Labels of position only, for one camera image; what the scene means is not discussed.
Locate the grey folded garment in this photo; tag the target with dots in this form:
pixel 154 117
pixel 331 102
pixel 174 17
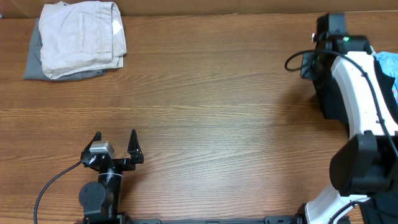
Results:
pixel 33 69

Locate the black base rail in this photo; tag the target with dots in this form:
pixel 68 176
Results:
pixel 286 219

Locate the black t-shirt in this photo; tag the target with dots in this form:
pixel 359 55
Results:
pixel 331 101

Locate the light blue garment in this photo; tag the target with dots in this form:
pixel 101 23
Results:
pixel 388 64

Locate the black garment pile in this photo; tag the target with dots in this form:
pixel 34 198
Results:
pixel 383 208

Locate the beige folded trousers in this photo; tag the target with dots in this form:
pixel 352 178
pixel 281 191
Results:
pixel 81 37

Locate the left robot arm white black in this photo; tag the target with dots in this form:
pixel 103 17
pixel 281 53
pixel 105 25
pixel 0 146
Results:
pixel 101 199

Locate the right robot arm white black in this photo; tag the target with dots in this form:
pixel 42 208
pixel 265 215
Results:
pixel 351 88

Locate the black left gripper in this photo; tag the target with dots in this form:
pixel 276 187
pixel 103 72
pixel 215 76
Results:
pixel 135 154

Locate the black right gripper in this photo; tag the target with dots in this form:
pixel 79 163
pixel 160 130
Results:
pixel 306 73

